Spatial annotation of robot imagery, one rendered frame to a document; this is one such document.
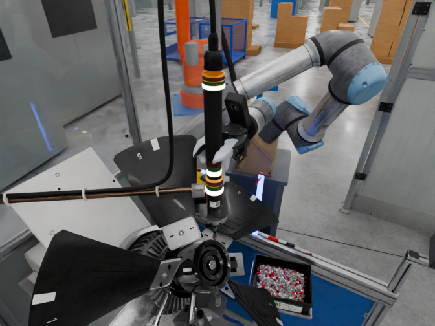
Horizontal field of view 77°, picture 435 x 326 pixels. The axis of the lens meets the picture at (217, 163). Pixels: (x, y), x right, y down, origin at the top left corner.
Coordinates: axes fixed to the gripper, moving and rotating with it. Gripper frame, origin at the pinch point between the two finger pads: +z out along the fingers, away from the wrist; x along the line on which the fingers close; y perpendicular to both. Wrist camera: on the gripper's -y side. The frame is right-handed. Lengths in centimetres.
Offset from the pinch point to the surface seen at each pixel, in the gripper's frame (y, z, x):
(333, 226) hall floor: 147, -156, -32
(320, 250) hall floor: 148, -123, -28
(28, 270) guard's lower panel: 64, 21, 70
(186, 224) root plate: 21.6, 2.4, 4.9
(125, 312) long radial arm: 34.8, 22.4, 9.2
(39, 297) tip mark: 13.7, 34.0, 11.9
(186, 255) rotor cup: 24.1, 8.7, 0.8
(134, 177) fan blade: 12.5, 2.4, 20.6
